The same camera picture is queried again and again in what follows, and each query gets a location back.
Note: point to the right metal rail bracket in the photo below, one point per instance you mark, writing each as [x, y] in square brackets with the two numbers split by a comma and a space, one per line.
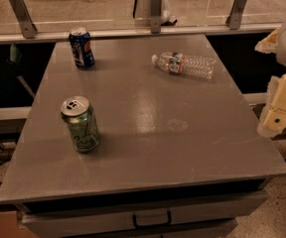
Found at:
[233, 21]

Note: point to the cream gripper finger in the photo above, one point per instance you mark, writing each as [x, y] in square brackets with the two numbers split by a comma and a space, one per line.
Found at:
[269, 44]
[272, 121]

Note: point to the metal rail bracket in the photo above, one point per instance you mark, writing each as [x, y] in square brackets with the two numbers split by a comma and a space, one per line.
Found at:
[26, 24]
[233, 21]
[155, 16]

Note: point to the clear plastic water bottle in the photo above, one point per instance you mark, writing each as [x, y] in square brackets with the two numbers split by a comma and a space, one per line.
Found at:
[181, 64]

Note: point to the middle metal rail bracket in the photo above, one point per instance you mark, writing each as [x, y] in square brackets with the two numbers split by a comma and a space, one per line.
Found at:
[155, 16]

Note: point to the horizontal metal rail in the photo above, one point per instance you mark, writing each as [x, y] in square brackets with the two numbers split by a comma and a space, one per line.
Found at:
[54, 37]

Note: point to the blue Pepsi soda can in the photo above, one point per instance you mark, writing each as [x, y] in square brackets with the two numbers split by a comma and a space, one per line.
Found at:
[80, 46]

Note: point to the green soda can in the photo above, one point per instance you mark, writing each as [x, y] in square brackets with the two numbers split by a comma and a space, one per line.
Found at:
[78, 113]

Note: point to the left metal rail bracket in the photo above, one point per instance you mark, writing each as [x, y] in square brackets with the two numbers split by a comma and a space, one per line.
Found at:
[26, 24]

